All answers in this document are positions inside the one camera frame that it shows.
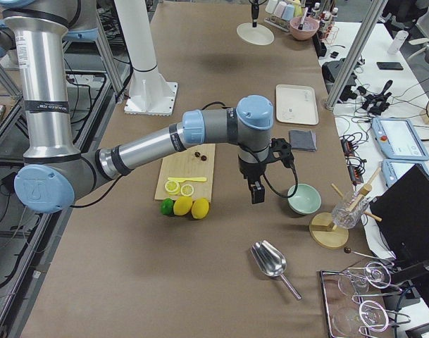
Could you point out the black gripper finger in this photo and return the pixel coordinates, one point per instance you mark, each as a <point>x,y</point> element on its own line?
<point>254,12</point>

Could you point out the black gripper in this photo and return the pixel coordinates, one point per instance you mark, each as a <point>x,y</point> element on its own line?
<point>249,173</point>

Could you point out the beige round plate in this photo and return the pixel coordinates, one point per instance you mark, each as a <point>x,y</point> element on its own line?
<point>259,35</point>

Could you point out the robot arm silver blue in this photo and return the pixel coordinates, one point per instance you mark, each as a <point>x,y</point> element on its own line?
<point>56,173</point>

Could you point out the cream rabbit tray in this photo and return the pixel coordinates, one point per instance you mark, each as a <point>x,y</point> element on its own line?
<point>296,104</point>

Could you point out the glass rack tray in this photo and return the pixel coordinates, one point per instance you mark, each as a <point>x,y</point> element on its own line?
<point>353,301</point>

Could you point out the pastel cup rack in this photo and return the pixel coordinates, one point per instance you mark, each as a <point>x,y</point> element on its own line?
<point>280,13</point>

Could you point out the mint green bowl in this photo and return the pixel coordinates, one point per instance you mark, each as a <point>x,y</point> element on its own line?
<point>307,200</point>

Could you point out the pink bowl with ice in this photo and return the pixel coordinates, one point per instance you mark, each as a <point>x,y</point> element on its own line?
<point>303,27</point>

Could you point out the yellow lemon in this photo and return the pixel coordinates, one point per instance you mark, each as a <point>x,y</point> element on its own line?
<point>200,208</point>
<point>182,205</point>

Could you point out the metal scoop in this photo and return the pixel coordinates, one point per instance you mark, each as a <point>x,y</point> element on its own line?
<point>272,263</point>

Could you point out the grey folded cloth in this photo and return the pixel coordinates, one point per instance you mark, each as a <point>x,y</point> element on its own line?
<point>303,140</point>

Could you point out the bamboo cutting board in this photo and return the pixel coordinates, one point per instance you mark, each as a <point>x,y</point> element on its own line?
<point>185,164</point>

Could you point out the wooden cup stand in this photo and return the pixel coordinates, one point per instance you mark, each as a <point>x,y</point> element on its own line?
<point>325,232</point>

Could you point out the yellow plastic knife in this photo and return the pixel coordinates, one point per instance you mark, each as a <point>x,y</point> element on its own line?
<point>187,179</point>

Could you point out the clear glass cup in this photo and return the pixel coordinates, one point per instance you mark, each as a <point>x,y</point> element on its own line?
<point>349,210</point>

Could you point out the green lime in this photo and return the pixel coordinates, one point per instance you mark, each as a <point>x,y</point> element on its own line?
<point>166,207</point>

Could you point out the blue teach pendant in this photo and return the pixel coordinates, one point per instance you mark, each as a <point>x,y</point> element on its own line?
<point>393,169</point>
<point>398,139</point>

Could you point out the black smartphone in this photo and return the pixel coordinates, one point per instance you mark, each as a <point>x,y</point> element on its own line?
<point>389,66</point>

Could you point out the black monitor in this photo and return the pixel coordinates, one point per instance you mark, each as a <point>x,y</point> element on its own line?
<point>404,209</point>

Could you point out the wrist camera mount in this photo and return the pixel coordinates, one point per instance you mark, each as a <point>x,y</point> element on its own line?
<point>280,150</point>

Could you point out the aluminium frame post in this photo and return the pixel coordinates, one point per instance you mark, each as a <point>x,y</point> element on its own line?
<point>355,50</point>

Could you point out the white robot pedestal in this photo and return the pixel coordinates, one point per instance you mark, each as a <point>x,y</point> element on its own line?
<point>149,93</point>

